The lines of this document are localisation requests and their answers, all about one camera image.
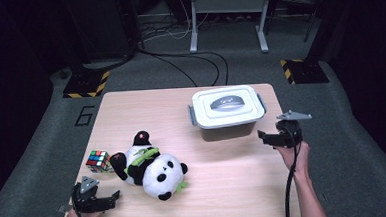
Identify panda plush toy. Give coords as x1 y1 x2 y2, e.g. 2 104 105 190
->
107 128 191 205

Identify white metal stand frame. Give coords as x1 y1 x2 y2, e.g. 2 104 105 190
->
186 0 278 58

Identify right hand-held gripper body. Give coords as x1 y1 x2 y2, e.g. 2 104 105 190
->
272 108 314 149

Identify black cabinet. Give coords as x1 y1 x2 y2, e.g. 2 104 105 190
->
63 0 143 64

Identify yellow black striped base plate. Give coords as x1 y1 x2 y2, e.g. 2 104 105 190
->
280 56 331 86
61 70 112 100

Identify black floor cables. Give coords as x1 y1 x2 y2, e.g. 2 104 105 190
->
137 42 231 91

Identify white box lid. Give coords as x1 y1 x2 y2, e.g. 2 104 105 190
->
190 83 268 131

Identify hand-held gripper cable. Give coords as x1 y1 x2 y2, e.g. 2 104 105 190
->
70 183 95 217
279 120 307 217

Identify left hand-held gripper cable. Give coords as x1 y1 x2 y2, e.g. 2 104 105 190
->
70 183 95 217

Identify colourful puzzle cube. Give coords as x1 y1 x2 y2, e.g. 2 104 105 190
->
84 149 114 175

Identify white floor cables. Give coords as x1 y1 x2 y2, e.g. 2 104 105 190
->
139 0 211 43

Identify person's right hand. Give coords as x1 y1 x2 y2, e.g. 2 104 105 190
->
274 141 313 177

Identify dark metal stand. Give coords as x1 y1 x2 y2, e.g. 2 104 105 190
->
299 0 350 64

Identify grey plastic storage box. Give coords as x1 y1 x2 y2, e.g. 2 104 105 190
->
187 99 270 144

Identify right hand-held gripper cable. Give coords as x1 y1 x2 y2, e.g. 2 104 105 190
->
279 120 307 217

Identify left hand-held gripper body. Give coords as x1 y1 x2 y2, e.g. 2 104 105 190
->
70 174 102 215

